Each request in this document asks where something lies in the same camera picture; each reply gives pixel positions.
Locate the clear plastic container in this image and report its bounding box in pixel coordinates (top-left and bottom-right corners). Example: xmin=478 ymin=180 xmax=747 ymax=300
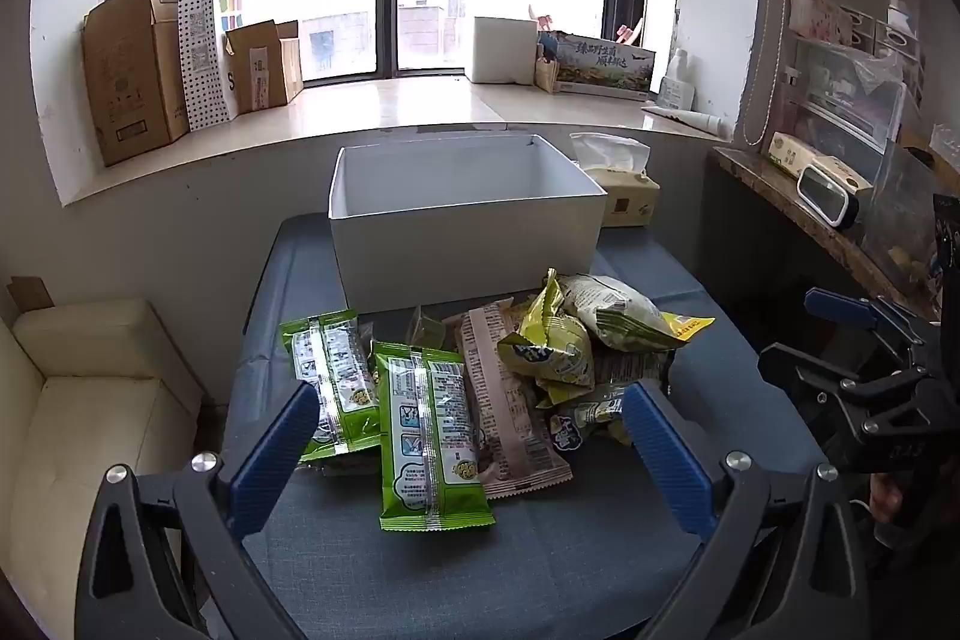
xmin=861 ymin=145 xmax=946 ymax=281

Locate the green snack packet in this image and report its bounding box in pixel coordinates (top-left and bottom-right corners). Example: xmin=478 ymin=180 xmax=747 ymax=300
xmin=371 ymin=341 xmax=496 ymax=532
xmin=279 ymin=308 xmax=383 ymax=467

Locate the clear plastic drawer organizer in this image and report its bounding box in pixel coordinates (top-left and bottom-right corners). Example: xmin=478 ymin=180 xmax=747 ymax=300
xmin=780 ymin=36 xmax=912 ymax=161

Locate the landscape printed carton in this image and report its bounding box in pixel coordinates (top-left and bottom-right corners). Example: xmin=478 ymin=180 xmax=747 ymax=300
xmin=551 ymin=31 xmax=657 ymax=101

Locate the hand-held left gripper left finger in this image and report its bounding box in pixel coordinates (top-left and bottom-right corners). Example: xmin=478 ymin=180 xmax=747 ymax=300
xmin=75 ymin=381 xmax=323 ymax=640

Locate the white foam box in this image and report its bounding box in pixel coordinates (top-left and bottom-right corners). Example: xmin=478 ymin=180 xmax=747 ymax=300
xmin=466 ymin=16 xmax=541 ymax=85

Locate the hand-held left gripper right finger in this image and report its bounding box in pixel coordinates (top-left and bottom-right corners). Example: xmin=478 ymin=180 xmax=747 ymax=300
xmin=621 ymin=381 xmax=875 ymax=640

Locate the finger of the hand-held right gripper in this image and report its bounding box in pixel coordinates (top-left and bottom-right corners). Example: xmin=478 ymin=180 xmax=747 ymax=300
xmin=804 ymin=286 xmax=942 ymax=356
xmin=757 ymin=342 xmax=931 ymax=453

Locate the white tube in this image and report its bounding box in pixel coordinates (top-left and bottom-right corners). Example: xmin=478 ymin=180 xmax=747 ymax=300
xmin=641 ymin=104 xmax=732 ymax=135

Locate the brown stone side counter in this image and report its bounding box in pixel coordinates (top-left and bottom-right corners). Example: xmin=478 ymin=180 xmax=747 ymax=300
xmin=709 ymin=145 xmax=938 ymax=320

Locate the pink paper card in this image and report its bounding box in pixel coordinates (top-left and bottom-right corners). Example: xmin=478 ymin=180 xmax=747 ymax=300
xmin=789 ymin=0 xmax=856 ymax=45

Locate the long pink snack packet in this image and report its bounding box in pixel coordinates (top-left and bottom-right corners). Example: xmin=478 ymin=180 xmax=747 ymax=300
xmin=442 ymin=302 xmax=575 ymax=500

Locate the tan tissue box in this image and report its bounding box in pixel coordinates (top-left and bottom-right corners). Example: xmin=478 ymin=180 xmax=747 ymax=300
xmin=570 ymin=131 xmax=662 ymax=229

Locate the cardboard scrap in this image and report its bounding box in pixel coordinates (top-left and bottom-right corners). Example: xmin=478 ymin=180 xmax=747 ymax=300
xmin=7 ymin=276 xmax=53 ymax=311

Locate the yellow-green snack bag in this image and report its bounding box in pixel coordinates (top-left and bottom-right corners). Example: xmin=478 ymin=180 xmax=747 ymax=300
xmin=496 ymin=269 xmax=597 ymax=408

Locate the white digital clock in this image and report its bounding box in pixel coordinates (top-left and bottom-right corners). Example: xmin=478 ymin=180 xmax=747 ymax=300
xmin=796 ymin=156 xmax=875 ymax=230

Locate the small green and white box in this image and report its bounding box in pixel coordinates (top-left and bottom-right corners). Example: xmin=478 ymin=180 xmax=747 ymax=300
xmin=761 ymin=130 xmax=815 ymax=178

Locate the white plastic bottle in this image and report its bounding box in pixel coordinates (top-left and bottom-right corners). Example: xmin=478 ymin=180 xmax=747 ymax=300
xmin=658 ymin=47 xmax=697 ymax=112

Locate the cream leather sofa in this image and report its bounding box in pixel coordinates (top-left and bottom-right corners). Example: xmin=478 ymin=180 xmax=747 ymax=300
xmin=0 ymin=299 xmax=205 ymax=611

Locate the large brown cardboard box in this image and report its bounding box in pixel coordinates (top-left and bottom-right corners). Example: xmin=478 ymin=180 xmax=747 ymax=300
xmin=81 ymin=0 xmax=190 ymax=167

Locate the polka dot paper bag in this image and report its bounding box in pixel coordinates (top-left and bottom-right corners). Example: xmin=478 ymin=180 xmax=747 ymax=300
xmin=177 ymin=0 xmax=267 ymax=133

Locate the small brown cardboard box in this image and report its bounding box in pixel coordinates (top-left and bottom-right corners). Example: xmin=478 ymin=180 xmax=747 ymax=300
xmin=225 ymin=19 xmax=305 ymax=115

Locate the white and green snack bag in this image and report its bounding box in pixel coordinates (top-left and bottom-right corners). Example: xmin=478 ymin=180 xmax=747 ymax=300
xmin=559 ymin=272 xmax=717 ymax=354

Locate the clear yellowish snack packet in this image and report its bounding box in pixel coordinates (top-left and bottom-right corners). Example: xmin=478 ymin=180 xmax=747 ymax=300
xmin=405 ymin=306 xmax=445 ymax=348

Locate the corn snack bag purple print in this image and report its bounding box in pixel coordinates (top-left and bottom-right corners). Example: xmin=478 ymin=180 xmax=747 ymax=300
xmin=547 ymin=351 xmax=672 ymax=453

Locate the small brown holder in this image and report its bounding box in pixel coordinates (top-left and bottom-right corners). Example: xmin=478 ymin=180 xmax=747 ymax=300
xmin=534 ymin=40 xmax=560 ymax=94

